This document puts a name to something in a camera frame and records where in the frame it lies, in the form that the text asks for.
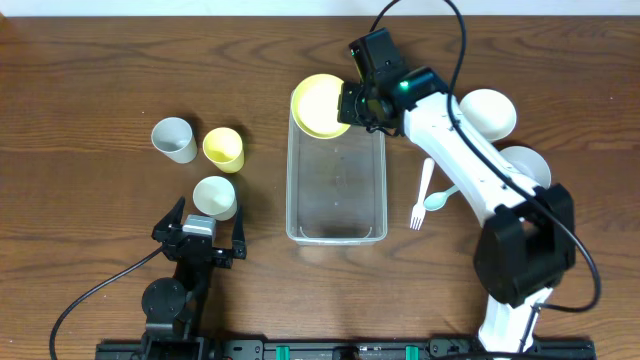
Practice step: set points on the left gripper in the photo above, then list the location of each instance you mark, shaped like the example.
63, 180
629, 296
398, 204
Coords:
201, 248

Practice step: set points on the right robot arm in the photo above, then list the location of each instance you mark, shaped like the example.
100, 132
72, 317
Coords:
525, 246

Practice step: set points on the grey cup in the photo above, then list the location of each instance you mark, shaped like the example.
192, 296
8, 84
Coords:
174, 137

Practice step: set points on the clear plastic container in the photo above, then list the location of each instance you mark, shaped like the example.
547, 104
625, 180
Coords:
336, 189

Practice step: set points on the white plastic fork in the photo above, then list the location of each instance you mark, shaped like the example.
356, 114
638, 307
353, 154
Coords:
418, 212

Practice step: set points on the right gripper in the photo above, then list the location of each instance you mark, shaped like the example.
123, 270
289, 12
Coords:
350, 106

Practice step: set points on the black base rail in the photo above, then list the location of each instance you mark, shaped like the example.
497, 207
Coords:
253, 349

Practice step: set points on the yellow bowl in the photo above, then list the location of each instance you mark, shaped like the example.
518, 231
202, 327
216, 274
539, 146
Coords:
314, 106

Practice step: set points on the pale green cup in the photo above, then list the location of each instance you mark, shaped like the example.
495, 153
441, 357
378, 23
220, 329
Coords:
215, 196

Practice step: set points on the yellow cup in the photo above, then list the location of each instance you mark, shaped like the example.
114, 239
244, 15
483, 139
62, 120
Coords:
223, 146

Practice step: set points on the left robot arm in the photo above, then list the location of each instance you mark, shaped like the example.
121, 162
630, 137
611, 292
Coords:
173, 305

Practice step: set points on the grey bowl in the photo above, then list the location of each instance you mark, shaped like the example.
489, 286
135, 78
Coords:
530, 163

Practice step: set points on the white bowl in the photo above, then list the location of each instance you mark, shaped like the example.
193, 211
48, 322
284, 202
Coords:
491, 112

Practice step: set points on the light blue plastic spoon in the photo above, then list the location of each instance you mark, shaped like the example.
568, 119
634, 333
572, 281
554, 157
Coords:
438, 200

